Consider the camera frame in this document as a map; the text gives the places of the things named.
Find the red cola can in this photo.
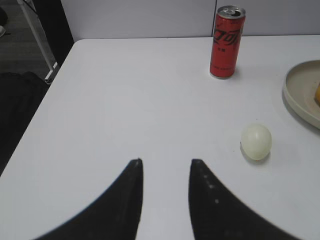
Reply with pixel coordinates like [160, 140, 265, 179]
[209, 5, 246, 79]

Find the white metal frame leg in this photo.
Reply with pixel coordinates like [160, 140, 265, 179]
[17, 0, 59, 85]

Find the orange striped croissant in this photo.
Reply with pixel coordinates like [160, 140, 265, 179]
[314, 85, 320, 106]

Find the beige round plate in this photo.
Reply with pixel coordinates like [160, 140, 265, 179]
[282, 59, 320, 129]

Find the black chair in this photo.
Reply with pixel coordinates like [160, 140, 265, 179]
[0, 72, 49, 173]

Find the white egg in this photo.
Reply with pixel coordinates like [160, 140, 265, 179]
[240, 123, 272, 161]

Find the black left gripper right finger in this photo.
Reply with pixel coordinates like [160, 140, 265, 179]
[188, 159, 295, 240]

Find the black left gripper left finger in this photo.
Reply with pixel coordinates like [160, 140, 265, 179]
[39, 158, 144, 240]

